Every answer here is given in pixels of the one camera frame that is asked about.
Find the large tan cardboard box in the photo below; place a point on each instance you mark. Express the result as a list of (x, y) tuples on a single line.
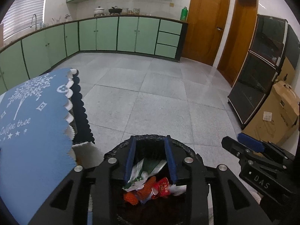
[(276, 114)]

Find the white printed paper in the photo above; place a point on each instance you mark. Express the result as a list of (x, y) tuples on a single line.
[(178, 189)]

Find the small glass jar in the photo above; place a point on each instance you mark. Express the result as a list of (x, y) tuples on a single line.
[(125, 10), (136, 10)]

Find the red gold paper cup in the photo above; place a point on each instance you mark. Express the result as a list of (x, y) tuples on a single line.
[(164, 186)]

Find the white green printed wrapper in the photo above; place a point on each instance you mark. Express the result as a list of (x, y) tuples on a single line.
[(137, 171)]

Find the white pot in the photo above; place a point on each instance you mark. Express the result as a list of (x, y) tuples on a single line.
[(99, 11)]

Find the black glass cabinet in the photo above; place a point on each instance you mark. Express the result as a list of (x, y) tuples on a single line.
[(260, 75)]

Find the green white plastic wrapper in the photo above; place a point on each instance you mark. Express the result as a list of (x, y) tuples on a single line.
[(157, 166)]

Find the wooden door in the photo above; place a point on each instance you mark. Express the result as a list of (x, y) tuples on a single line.
[(206, 25), (239, 35)]

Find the blue tree print tablecloth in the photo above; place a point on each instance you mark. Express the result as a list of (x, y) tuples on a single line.
[(35, 133)]

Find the green bottle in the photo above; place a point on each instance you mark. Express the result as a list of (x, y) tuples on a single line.
[(184, 14)]

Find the green lower kitchen cabinets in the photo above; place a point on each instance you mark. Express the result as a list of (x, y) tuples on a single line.
[(126, 35)]

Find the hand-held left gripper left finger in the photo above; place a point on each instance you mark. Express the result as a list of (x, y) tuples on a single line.
[(129, 159)]

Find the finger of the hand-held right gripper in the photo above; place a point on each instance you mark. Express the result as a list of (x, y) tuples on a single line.
[(232, 145), (249, 142)]

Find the black trash bin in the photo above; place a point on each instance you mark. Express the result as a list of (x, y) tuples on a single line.
[(150, 145)]

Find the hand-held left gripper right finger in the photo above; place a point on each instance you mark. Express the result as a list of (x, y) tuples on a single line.
[(170, 161)]

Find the black wok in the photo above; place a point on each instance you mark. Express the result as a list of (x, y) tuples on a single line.
[(115, 10)]

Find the white window blind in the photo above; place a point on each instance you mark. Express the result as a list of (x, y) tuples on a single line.
[(25, 9)]

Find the flat cardboard sheet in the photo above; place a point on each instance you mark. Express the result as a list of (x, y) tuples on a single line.
[(287, 66)]

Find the metal faucet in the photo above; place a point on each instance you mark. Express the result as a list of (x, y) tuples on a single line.
[(34, 20)]

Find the orange foam fruit net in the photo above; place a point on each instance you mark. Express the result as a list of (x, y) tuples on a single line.
[(146, 188)]

